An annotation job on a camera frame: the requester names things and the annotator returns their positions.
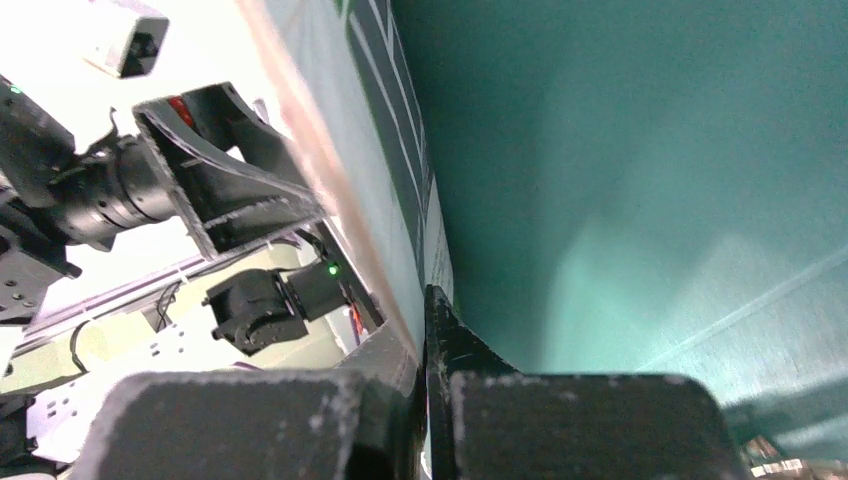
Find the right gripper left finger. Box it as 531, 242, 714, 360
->
71, 326, 424, 479

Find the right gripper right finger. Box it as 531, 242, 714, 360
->
425, 285, 749, 479

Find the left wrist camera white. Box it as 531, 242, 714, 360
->
82, 1, 170, 79

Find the teal green folder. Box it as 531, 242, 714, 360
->
393, 1, 847, 460

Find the metal folder clip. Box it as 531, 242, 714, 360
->
740, 436, 847, 480

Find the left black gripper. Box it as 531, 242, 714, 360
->
39, 82, 325, 259

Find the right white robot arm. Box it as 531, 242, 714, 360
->
22, 262, 750, 479

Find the printed paper file top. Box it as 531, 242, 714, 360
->
237, 1, 454, 355

